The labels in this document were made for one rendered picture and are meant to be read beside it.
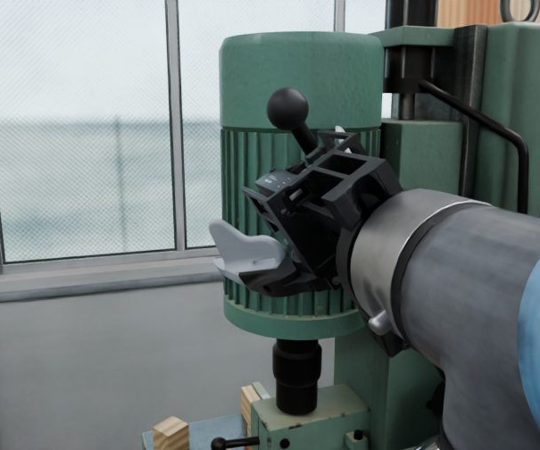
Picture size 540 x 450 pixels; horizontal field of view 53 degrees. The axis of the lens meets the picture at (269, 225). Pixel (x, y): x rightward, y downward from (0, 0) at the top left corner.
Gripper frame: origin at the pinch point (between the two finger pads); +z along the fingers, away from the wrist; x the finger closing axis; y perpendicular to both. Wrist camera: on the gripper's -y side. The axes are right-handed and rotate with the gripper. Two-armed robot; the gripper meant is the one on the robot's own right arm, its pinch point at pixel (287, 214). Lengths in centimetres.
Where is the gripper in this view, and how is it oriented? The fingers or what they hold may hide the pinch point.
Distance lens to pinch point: 48.3
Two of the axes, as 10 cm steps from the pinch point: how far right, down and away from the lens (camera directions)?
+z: -3.4, -2.1, 9.2
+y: -5.2, -7.7, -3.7
